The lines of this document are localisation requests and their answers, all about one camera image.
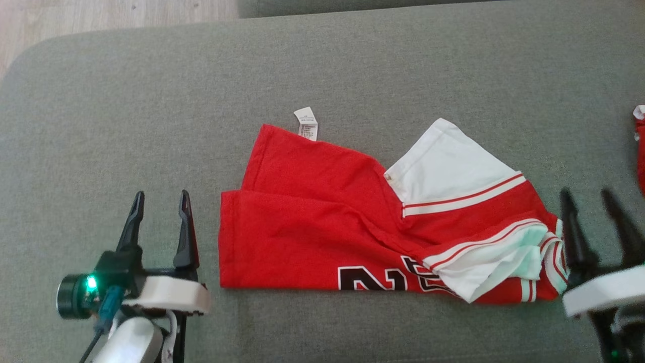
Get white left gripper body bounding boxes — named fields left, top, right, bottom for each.
left=123, top=270, right=211, bottom=316

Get large grey sofa seat cushion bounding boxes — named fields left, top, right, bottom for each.
left=0, top=0, right=645, bottom=363

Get black cable teal connector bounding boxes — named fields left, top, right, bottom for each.
left=78, top=285, right=125, bottom=363

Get red basketball shorts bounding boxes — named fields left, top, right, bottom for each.
left=633, top=105, right=645, bottom=197

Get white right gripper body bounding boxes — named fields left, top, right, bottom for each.
left=562, top=265, right=645, bottom=363

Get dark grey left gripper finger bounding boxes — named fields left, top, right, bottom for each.
left=116, top=191, right=146, bottom=253
left=173, top=190, right=200, bottom=269

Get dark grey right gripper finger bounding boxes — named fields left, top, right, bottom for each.
left=601, top=188, right=645, bottom=268
left=559, top=188, right=600, bottom=288

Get red basketball jersey white sleeves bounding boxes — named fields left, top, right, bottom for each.
left=218, top=107, right=570, bottom=305

